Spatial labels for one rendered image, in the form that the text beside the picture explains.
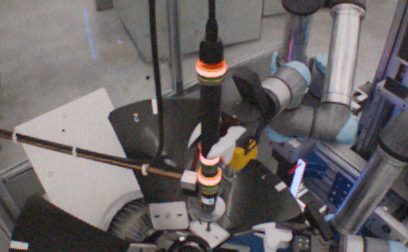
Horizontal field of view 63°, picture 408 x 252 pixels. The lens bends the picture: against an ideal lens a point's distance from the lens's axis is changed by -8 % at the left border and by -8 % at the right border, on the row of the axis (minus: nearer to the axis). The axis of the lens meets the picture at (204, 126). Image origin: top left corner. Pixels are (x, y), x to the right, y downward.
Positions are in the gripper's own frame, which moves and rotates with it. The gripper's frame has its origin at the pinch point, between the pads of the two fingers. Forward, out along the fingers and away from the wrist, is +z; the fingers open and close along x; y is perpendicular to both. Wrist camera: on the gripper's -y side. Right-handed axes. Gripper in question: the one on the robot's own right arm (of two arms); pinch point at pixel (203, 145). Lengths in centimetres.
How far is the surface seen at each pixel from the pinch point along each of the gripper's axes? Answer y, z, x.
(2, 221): 52, 30, 61
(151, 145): 11.0, -1.4, 15.9
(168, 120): 6.6, -6.3, 15.1
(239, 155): 42, -37, 16
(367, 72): 143, -307, 37
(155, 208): 22.8, 4.5, 10.1
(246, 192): 29.4, -17.3, 0.0
